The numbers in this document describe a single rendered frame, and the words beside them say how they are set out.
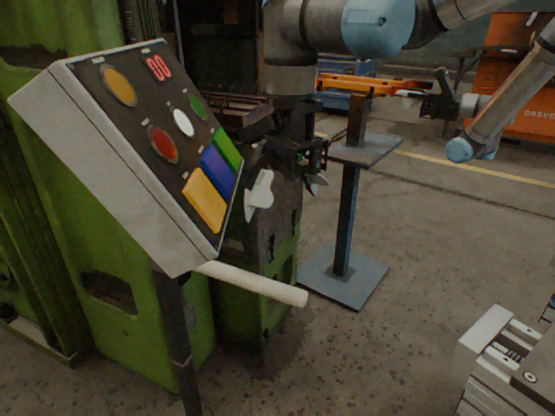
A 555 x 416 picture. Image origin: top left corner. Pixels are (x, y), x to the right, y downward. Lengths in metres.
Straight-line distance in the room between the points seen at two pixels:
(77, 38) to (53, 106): 0.46
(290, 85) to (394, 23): 0.15
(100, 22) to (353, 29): 0.57
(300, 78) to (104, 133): 0.25
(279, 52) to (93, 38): 0.47
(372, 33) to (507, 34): 3.94
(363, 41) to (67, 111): 0.32
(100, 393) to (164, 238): 1.19
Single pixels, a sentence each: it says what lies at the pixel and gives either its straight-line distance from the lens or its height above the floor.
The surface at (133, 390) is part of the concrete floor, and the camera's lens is 1.57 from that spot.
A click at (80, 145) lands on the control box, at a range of 0.44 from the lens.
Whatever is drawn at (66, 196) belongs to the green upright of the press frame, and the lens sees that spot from 1.29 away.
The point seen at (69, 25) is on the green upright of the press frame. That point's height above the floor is 1.22.
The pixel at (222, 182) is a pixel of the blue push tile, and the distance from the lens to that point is 0.57.
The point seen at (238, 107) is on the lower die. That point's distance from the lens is 1.08.
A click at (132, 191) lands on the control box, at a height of 1.06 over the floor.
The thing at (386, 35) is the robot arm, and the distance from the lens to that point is 0.41.
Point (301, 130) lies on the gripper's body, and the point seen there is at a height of 1.10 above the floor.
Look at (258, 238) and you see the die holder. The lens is 1.13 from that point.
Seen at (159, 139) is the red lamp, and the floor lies 1.10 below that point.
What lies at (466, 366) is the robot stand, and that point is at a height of 0.73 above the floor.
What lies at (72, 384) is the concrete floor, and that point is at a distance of 1.68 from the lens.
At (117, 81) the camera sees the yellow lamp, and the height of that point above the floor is 1.17.
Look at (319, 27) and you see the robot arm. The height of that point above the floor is 1.23.
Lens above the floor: 1.24
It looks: 30 degrees down
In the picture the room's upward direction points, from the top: straight up
